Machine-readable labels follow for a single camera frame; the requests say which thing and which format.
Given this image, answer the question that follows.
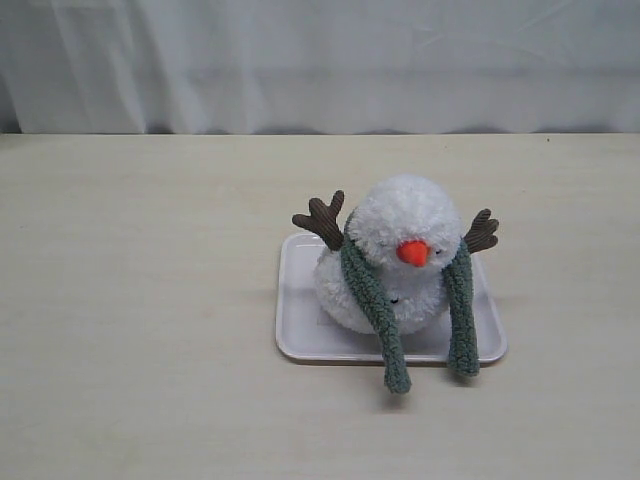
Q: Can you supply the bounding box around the white plush snowman toy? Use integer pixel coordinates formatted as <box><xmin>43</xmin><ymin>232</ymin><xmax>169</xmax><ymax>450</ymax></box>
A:
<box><xmin>292</xmin><ymin>174</ymin><xmax>499</xmax><ymax>335</ymax></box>

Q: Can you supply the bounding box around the white plastic tray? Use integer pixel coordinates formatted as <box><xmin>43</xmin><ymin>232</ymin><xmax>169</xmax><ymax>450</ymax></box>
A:
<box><xmin>275</xmin><ymin>233</ymin><xmax>508</xmax><ymax>366</ymax></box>

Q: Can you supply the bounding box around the green fluffy scarf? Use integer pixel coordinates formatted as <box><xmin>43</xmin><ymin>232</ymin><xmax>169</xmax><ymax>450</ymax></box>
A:
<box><xmin>339</xmin><ymin>208</ymin><xmax>499</xmax><ymax>394</ymax></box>

